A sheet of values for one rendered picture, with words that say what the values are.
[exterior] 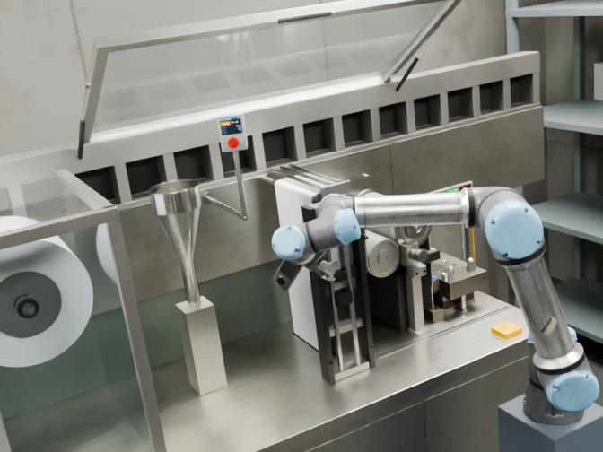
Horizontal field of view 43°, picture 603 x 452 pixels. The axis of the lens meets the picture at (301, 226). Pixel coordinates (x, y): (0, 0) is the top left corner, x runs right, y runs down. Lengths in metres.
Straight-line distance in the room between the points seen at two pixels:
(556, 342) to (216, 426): 0.94
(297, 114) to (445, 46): 1.95
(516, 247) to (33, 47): 2.32
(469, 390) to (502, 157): 1.04
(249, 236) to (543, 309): 1.09
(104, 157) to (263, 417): 0.88
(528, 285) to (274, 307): 1.12
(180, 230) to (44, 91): 1.46
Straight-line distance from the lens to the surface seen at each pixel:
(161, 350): 2.53
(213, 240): 2.47
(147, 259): 2.41
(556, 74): 4.84
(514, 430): 2.13
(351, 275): 2.20
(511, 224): 1.69
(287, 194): 2.35
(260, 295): 2.61
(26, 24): 3.42
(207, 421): 2.21
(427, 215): 1.81
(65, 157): 2.29
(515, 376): 2.55
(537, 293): 1.78
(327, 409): 2.17
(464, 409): 2.45
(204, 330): 2.25
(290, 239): 1.68
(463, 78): 2.92
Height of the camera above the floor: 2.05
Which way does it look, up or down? 18 degrees down
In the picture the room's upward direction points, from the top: 7 degrees counter-clockwise
